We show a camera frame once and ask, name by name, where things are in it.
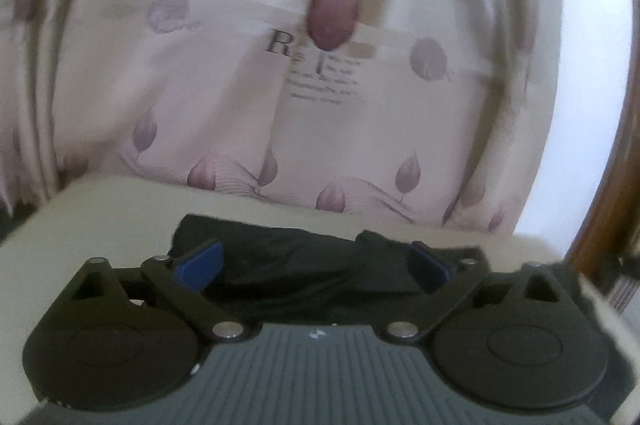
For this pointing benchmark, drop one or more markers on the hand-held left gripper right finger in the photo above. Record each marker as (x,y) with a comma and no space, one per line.
(431,269)

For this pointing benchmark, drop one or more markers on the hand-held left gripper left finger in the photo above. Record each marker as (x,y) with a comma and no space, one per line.
(200,267)

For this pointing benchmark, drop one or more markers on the black garment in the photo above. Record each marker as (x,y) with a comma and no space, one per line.
(300,265)

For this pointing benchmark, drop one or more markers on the brown wooden door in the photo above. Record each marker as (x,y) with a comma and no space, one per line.
(607,215)

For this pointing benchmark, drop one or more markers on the pink leaf print curtain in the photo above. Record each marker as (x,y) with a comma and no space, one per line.
(260,55)

